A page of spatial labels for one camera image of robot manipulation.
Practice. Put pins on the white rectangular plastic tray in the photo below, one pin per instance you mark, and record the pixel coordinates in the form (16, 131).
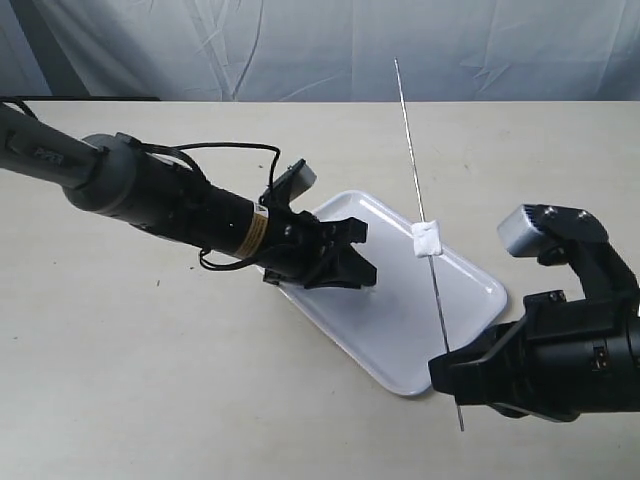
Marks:
(417, 310)

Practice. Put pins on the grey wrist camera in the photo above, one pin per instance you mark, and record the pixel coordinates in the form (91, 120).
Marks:
(292, 183)
(558, 235)

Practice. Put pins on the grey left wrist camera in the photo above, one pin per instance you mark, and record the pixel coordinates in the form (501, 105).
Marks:
(292, 183)

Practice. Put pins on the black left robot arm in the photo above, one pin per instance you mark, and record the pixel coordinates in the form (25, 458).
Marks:
(162, 191)

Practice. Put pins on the thin metal skewer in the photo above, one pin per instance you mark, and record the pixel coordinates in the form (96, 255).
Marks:
(420, 203)

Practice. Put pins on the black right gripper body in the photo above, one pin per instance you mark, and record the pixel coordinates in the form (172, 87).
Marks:
(563, 359)

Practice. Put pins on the white wrinkled backdrop curtain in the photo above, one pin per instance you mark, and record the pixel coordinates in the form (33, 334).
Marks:
(321, 51)

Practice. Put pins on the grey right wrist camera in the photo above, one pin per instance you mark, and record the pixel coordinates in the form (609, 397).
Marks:
(558, 235)

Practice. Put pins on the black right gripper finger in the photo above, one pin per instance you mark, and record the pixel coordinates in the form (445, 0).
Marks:
(470, 375)

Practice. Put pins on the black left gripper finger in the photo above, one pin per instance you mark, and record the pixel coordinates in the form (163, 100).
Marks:
(346, 268)

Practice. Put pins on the white marshmallow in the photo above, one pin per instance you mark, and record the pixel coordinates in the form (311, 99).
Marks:
(426, 239)

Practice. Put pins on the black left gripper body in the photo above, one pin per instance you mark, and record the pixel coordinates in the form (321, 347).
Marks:
(296, 243)

